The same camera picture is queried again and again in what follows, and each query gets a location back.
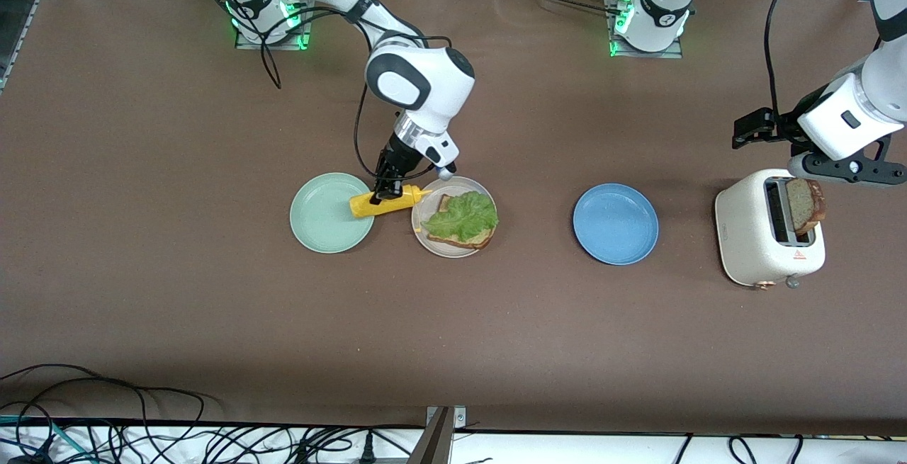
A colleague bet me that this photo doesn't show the yellow squeeze mustard bottle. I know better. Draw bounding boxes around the yellow squeeze mustard bottle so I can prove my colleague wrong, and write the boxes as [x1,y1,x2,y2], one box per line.
[349,184,433,219]

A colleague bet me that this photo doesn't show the green lettuce leaf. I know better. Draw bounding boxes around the green lettuce leaf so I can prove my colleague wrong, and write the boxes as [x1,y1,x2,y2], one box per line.
[422,190,500,244]

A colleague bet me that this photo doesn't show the brown bread slice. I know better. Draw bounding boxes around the brown bread slice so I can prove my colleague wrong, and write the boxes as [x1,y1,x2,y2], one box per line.
[427,193,495,251]
[784,176,827,237]

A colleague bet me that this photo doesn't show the mint green round plate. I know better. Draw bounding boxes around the mint green round plate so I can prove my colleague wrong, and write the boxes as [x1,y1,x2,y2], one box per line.
[289,172,376,254]

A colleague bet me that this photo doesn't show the beige round plate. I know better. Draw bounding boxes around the beige round plate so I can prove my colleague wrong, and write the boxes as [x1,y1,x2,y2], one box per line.
[411,176,498,259]

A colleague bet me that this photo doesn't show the blue round plate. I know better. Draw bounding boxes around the blue round plate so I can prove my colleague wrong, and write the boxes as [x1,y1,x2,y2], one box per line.
[573,183,660,266]

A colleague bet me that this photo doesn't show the white two-slot toaster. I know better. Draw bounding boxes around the white two-slot toaster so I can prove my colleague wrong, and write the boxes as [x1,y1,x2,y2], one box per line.
[714,169,827,290]

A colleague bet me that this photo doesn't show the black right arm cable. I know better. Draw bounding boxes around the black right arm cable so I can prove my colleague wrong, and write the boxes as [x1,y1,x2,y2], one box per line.
[183,0,451,183]

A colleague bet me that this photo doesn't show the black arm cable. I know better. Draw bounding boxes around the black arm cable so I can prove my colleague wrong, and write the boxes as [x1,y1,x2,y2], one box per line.
[764,0,812,121]
[183,0,451,183]

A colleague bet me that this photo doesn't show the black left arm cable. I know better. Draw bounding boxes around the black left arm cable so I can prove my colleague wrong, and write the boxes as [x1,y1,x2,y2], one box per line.
[764,0,812,121]

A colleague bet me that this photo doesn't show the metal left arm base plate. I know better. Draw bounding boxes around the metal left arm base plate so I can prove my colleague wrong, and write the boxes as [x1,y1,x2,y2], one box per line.
[607,0,685,60]

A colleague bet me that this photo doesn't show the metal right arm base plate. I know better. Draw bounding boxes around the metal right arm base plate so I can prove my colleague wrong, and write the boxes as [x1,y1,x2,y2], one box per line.
[235,0,319,51]

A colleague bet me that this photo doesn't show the black braided base cable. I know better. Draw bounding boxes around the black braided base cable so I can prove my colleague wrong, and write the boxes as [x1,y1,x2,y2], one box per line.
[492,0,621,20]

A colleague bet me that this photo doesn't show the silver mounting bracket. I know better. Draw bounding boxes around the silver mounting bracket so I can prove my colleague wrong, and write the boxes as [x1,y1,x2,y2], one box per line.
[425,405,468,431]

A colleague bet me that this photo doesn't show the grey metal camera post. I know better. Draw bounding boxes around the grey metal camera post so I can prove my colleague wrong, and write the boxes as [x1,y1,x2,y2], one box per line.
[407,406,454,464]

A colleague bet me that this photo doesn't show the black looped cable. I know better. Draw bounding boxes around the black looped cable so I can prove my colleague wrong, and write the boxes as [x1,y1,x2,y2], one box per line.
[0,363,217,426]

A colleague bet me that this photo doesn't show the grey perforated side rail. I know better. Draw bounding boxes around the grey perforated side rail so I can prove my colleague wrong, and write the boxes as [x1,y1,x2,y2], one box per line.
[0,0,72,93]

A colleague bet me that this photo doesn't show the teal cable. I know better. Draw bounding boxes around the teal cable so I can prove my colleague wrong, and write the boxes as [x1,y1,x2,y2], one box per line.
[0,414,94,463]

